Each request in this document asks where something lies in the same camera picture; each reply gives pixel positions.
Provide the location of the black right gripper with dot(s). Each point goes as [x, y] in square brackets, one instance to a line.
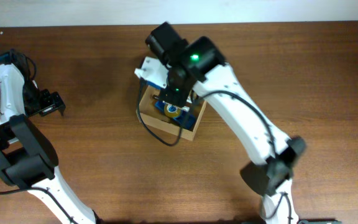
[179, 99]

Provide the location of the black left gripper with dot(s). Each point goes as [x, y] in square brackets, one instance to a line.
[53, 101]

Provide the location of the yellow tape roll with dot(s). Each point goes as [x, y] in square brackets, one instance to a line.
[171, 111]

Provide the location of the blue whiteboard duster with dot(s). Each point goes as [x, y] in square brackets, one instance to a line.
[188, 124]

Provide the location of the brown cardboard box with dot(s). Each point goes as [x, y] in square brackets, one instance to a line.
[151, 116]

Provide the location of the black whiteboard marker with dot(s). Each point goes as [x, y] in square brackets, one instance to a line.
[160, 104]

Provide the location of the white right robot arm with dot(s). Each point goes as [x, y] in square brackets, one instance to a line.
[193, 72]

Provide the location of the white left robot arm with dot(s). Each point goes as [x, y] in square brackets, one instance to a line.
[28, 160]

